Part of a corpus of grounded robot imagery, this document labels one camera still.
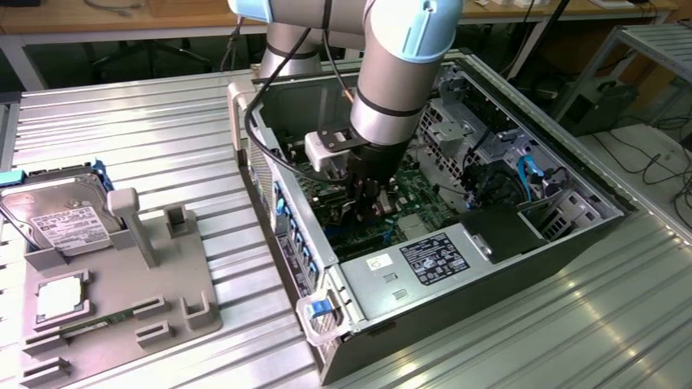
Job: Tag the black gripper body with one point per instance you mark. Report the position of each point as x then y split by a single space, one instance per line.
379 160

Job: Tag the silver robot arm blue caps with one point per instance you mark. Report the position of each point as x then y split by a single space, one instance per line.
387 81

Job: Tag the green motherboard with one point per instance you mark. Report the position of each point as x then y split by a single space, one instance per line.
419 190

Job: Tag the silver chipset heatsink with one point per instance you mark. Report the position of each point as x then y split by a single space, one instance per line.
417 224

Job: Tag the metal disk bay cage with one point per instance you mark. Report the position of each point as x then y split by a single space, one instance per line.
454 133

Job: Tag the grey power supply unit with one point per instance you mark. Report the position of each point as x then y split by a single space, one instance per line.
422 275

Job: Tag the black CPU cooler fan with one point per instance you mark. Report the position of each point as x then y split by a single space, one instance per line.
494 187

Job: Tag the clear case latch blue tab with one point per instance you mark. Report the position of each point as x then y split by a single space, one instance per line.
321 316

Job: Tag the open black PC case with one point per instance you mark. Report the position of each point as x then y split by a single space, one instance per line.
541 259

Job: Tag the grey parts rack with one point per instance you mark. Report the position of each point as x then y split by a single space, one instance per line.
162 291

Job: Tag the black box under shelf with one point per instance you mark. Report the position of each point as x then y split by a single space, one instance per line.
603 107

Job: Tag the blue disk carrier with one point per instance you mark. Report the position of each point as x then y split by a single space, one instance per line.
101 174

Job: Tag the silver hard disk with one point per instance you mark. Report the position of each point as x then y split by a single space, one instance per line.
59 219

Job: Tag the green RAM stick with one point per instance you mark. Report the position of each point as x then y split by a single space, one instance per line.
103 322

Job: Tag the wooden desk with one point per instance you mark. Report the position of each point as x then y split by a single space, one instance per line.
135 20

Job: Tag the silver CPU chip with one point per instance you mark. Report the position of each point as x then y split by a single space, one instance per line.
62 300

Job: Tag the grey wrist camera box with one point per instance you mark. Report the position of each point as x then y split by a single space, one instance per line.
325 150

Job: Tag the metal slat shelf frame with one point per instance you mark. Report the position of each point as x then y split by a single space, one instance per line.
649 44

